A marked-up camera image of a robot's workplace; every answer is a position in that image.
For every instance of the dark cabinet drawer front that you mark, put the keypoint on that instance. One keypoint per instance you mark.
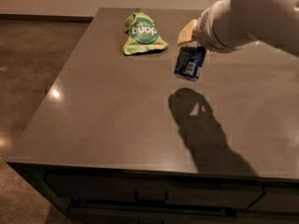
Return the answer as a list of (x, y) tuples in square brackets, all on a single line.
[(127, 189)]

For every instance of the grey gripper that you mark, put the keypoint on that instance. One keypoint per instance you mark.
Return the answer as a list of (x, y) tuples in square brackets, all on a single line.
[(207, 32)]

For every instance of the green snack bag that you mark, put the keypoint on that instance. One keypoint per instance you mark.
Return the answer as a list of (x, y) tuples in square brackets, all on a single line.
[(143, 36)]

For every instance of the blue pepsi can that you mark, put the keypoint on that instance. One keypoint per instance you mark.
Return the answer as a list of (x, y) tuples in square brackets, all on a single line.
[(189, 62)]

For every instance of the dark right drawer front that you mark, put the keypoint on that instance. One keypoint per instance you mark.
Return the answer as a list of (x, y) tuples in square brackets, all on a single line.
[(278, 200)]

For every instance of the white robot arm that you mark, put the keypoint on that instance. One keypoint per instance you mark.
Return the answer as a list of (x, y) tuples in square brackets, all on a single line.
[(274, 22)]

